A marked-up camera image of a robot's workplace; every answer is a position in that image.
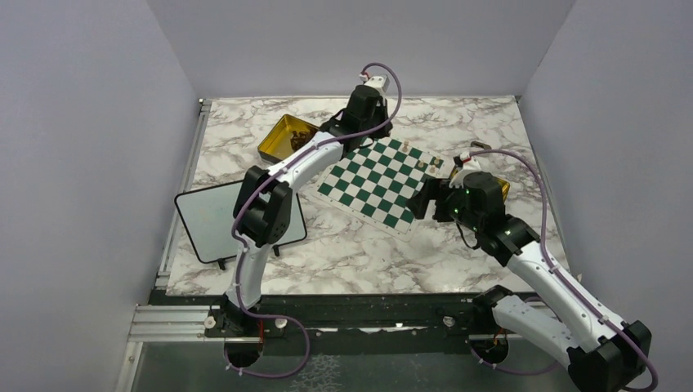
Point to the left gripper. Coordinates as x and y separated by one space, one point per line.
381 108

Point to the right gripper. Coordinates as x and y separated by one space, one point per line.
432 189

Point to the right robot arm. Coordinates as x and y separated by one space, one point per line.
599 349

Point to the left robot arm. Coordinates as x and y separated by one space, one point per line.
263 208

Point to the gold tin with light pieces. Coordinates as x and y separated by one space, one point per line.
457 175

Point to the green white chess board mat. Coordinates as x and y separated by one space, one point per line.
374 182

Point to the pile of dark chess pieces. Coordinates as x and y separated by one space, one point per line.
299 139

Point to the gold tin with dark pieces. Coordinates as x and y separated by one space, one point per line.
276 145

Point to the beige stapler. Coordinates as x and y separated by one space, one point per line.
479 145

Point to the small whiteboard with stand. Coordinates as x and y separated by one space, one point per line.
207 215

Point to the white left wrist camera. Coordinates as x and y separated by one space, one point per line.
380 83

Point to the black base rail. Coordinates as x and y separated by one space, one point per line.
337 324

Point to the aluminium rail left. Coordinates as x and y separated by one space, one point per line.
170 323

